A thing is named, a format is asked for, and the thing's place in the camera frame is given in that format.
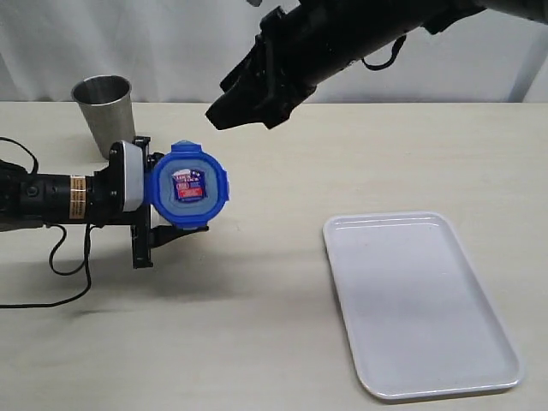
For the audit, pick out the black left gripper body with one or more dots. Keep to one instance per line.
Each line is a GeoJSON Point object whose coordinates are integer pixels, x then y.
{"type": "Point", "coordinates": [106, 203]}

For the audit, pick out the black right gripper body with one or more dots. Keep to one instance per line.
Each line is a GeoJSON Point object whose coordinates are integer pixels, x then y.
{"type": "Point", "coordinates": [310, 43]}

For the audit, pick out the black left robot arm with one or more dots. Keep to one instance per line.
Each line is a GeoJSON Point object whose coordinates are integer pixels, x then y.
{"type": "Point", "coordinates": [32, 200]}

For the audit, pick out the stainless steel cup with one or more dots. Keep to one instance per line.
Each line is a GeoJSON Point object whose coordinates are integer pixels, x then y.
{"type": "Point", "coordinates": [106, 104]}

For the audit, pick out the clear plastic bottle container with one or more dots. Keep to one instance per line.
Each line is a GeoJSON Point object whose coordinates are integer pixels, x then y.
{"type": "Point", "coordinates": [157, 219]}

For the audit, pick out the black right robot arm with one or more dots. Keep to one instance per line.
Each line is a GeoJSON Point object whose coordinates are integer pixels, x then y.
{"type": "Point", "coordinates": [381, 23]}

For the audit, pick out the blue snap-lock lid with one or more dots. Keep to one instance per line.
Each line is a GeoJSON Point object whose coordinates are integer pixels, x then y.
{"type": "Point", "coordinates": [187, 186]}

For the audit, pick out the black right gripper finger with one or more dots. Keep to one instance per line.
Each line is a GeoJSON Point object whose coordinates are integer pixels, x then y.
{"type": "Point", "coordinates": [251, 70]}
{"type": "Point", "coordinates": [256, 98]}

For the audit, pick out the white backdrop curtain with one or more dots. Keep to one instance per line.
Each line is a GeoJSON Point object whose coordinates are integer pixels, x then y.
{"type": "Point", "coordinates": [178, 51]}

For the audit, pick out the white rectangular tray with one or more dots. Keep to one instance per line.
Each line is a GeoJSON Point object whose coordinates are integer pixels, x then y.
{"type": "Point", "coordinates": [418, 320]}

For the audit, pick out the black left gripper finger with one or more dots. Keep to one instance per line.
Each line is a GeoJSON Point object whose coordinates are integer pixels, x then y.
{"type": "Point", "coordinates": [164, 234]}

